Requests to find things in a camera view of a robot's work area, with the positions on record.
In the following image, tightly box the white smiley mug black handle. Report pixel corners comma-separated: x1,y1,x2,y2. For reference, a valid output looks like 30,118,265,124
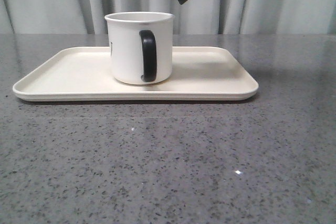
104,12,174,85

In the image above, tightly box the cream rectangular plastic tray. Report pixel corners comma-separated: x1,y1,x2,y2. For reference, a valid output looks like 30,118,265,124
13,47,259,102

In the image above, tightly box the grey-white pleated curtain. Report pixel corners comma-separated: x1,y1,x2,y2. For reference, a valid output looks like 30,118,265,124
1,0,335,35

